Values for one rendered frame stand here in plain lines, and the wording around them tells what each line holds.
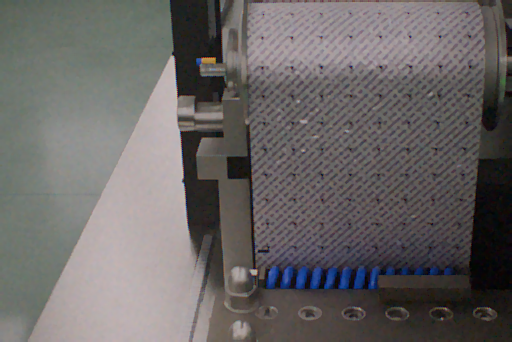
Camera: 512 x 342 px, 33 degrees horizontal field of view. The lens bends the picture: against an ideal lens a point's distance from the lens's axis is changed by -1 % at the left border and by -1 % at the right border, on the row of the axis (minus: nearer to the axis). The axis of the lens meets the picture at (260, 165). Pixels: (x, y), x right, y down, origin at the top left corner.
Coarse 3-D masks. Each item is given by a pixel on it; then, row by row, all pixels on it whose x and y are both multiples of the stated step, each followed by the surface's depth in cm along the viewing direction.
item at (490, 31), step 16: (240, 16) 89; (240, 32) 88; (496, 32) 86; (240, 48) 87; (496, 48) 85; (240, 64) 87; (496, 64) 85; (240, 80) 88; (496, 80) 86; (240, 96) 89
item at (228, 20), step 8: (224, 0) 189; (232, 0) 189; (240, 0) 189; (256, 0) 189; (224, 8) 190; (232, 8) 190; (240, 8) 190; (224, 16) 191; (232, 16) 191; (224, 24) 192; (232, 24) 192; (224, 32) 193; (224, 40) 193; (224, 48) 194; (224, 56) 195
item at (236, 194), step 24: (216, 120) 98; (240, 120) 97; (216, 144) 102; (240, 144) 98; (216, 168) 100; (240, 168) 99; (240, 192) 102; (240, 216) 103; (240, 240) 104; (240, 264) 106
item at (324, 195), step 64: (256, 128) 89; (320, 128) 89; (384, 128) 88; (448, 128) 88; (256, 192) 92; (320, 192) 92; (384, 192) 91; (448, 192) 91; (256, 256) 96; (320, 256) 95; (384, 256) 95; (448, 256) 94
